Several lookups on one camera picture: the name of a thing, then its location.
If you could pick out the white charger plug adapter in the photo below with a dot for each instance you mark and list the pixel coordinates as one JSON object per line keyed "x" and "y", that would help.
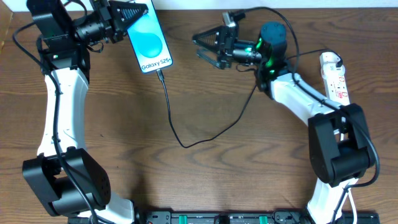
{"x": 331, "y": 71}

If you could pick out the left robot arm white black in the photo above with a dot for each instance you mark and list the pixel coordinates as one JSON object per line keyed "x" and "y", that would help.
{"x": 64, "y": 177}

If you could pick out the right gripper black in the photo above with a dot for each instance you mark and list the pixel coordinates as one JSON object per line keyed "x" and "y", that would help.
{"x": 224, "y": 47}

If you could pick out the white power strip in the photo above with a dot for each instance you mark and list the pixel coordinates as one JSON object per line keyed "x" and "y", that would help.
{"x": 336, "y": 89}

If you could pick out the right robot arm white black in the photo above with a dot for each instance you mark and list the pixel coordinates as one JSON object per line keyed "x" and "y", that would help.
{"x": 341, "y": 153}

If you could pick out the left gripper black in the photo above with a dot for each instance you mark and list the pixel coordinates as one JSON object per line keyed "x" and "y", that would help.
{"x": 106, "y": 23}

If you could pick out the blue Galaxy smartphone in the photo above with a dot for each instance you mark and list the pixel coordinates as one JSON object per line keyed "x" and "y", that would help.
{"x": 148, "y": 41}

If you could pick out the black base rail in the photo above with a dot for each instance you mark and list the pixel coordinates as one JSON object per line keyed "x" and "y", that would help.
{"x": 278, "y": 216}

